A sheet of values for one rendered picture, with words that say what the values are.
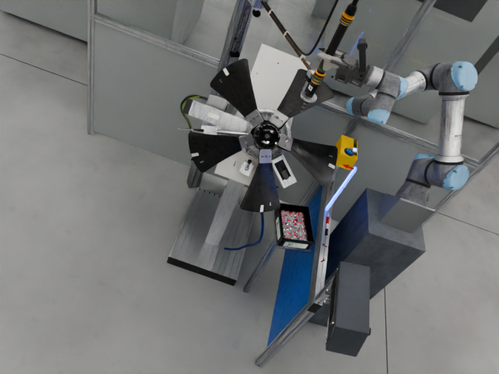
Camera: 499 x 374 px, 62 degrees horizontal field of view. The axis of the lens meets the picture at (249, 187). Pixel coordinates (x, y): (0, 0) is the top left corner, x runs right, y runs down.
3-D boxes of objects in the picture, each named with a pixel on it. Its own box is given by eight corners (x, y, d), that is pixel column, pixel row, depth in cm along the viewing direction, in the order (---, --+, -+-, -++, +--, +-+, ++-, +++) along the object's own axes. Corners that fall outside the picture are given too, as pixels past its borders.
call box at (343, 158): (333, 147, 234) (341, 133, 227) (350, 153, 235) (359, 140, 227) (331, 165, 223) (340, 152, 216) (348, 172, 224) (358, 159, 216)
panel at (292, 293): (286, 239, 292) (326, 179, 244) (287, 239, 292) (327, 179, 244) (265, 352, 236) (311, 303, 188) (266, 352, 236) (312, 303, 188)
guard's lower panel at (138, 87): (90, 126, 315) (90, 16, 249) (402, 242, 332) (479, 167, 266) (87, 129, 313) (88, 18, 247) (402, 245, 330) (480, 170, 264)
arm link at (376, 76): (383, 76, 154) (383, 64, 160) (372, 71, 154) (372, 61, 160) (373, 92, 160) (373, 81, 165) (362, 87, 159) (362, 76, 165)
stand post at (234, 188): (204, 243, 285) (239, 151, 218) (216, 247, 285) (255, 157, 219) (202, 248, 282) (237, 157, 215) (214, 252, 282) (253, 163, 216)
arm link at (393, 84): (404, 99, 157) (412, 78, 156) (377, 89, 156) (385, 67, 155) (396, 102, 165) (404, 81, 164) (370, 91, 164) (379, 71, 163)
